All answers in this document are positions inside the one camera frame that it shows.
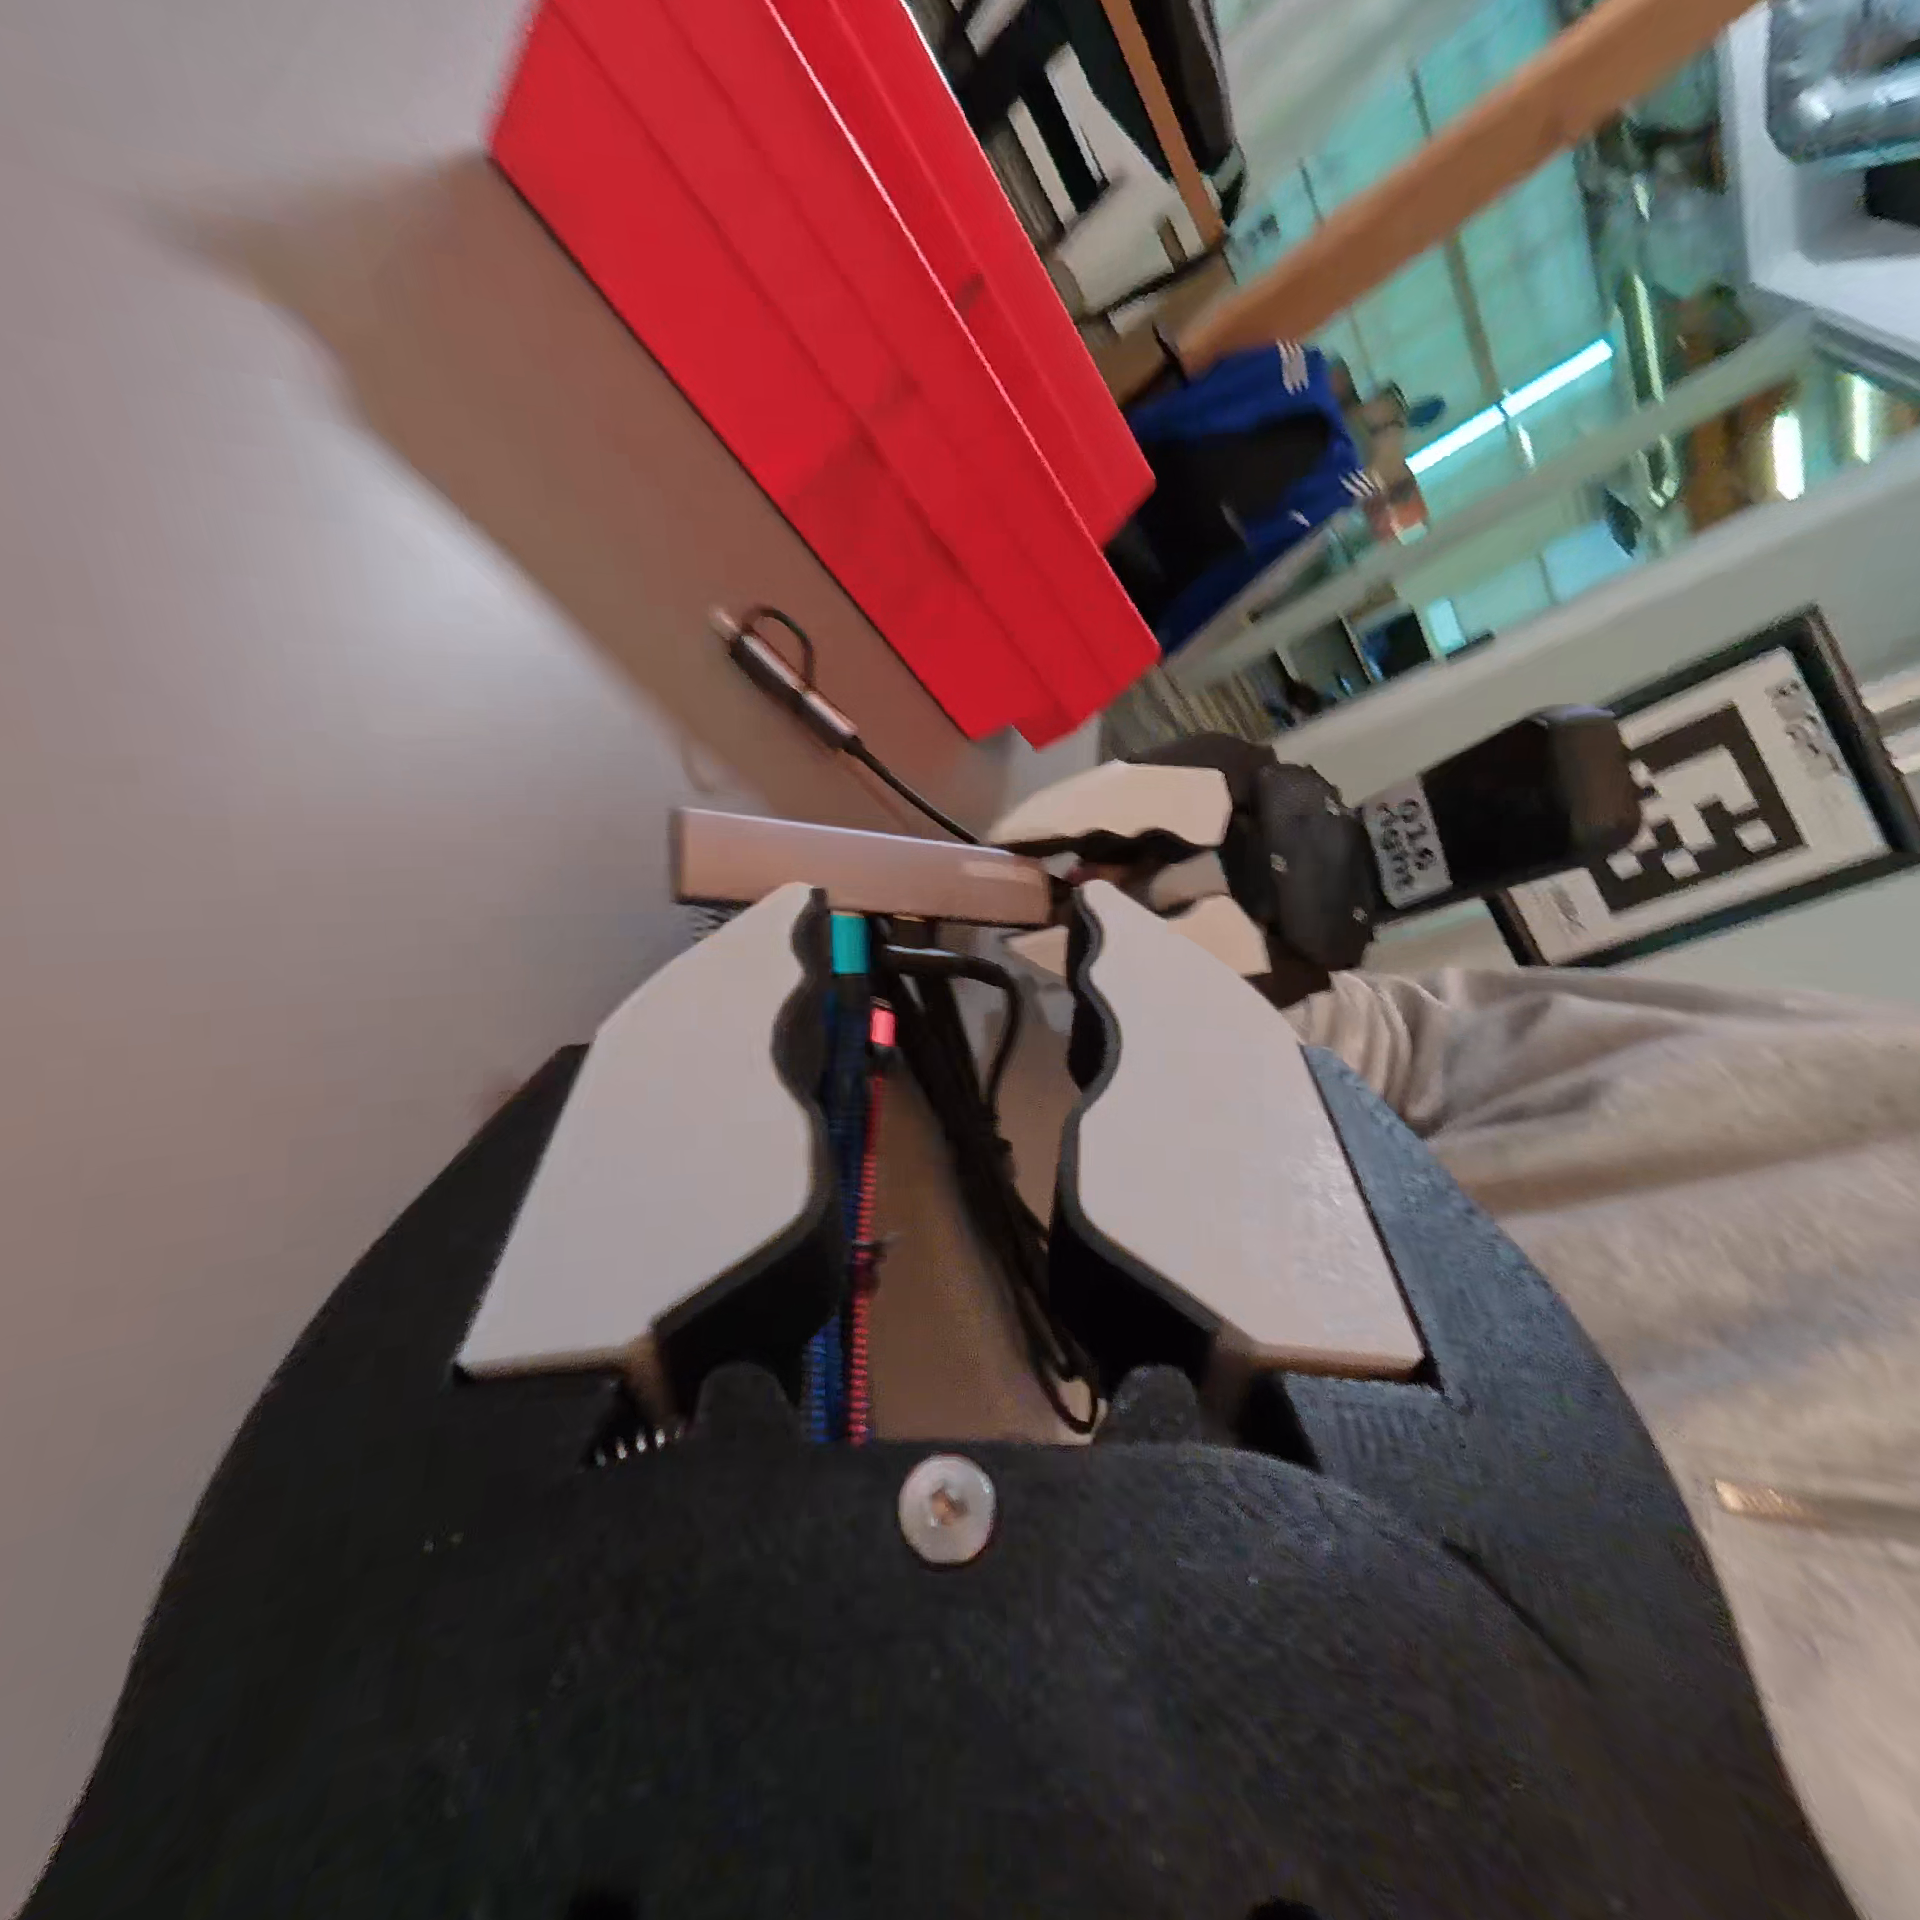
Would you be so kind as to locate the black framed marker sign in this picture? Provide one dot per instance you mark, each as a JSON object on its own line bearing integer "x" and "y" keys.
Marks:
{"x": 1725, "y": 794}

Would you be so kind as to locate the black shelving rack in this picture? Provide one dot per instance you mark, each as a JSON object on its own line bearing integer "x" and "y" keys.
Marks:
{"x": 1051, "y": 121}

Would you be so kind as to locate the grey desk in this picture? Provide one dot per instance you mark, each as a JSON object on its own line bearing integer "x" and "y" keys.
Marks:
{"x": 225, "y": 600}

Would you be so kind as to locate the wooden handrail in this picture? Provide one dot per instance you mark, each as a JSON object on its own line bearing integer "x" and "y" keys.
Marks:
{"x": 1425, "y": 195}

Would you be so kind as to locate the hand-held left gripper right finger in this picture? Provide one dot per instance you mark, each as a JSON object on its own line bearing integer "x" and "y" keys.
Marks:
{"x": 1230, "y": 1171}

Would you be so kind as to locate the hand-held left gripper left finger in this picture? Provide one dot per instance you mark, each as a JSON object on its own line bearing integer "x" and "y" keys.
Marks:
{"x": 660, "y": 1140}

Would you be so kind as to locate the blue jacket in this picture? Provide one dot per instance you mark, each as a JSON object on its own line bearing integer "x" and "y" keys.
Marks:
{"x": 1244, "y": 451}

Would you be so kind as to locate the red plastic storage bin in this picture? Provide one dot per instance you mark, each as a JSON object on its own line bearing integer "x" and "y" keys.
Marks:
{"x": 780, "y": 301}

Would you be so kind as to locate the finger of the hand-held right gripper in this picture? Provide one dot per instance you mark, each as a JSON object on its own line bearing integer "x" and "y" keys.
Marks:
{"x": 1214, "y": 908}
{"x": 1140, "y": 802}

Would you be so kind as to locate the metal ventilation ducts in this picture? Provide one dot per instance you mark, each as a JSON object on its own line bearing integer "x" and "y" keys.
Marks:
{"x": 1844, "y": 90}

